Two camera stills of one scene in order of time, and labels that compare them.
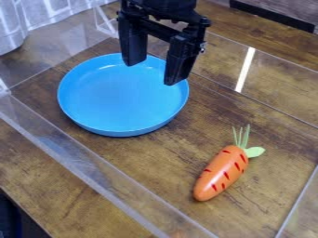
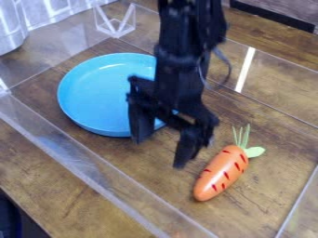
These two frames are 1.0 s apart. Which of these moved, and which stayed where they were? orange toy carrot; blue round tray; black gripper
Moved: black gripper
Stayed: blue round tray; orange toy carrot
